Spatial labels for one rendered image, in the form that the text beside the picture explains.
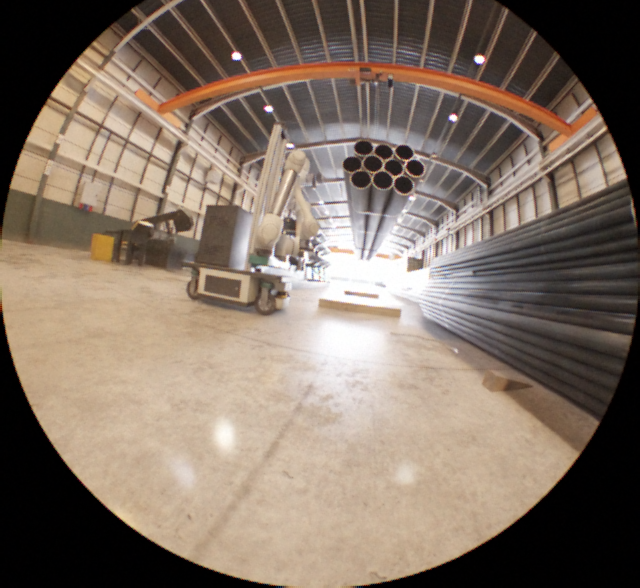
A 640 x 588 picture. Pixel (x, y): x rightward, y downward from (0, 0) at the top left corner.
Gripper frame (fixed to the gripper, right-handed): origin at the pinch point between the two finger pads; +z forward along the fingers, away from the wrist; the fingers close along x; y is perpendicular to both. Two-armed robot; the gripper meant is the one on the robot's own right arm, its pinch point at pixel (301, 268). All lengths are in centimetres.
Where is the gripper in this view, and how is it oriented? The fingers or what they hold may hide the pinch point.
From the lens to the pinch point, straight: 180.9
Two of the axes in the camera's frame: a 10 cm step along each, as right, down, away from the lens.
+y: -9.9, -1.3, 1.0
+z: -1.3, 9.9, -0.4
